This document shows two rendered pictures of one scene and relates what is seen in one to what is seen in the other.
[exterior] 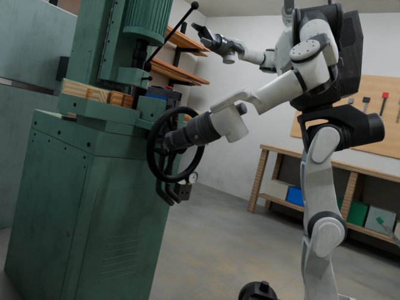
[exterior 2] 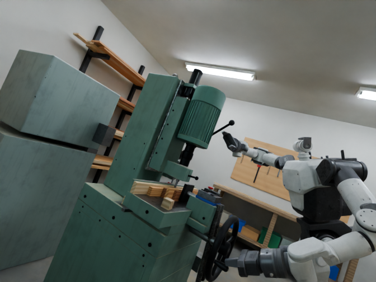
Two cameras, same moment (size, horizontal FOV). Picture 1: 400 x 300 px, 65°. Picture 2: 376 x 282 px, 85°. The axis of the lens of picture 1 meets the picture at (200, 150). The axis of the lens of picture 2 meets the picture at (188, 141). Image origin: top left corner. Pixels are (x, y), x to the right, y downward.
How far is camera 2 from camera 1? 63 cm
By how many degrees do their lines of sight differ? 12
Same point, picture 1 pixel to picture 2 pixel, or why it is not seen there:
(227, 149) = not seen: hidden behind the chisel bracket
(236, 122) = (313, 272)
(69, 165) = (123, 255)
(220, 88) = not seen: hidden behind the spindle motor
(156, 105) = (208, 210)
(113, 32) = (168, 132)
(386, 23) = (296, 118)
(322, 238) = not seen: outside the picture
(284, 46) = (307, 175)
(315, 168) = (318, 270)
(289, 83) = (363, 249)
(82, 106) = (156, 217)
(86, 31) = (142, 125)
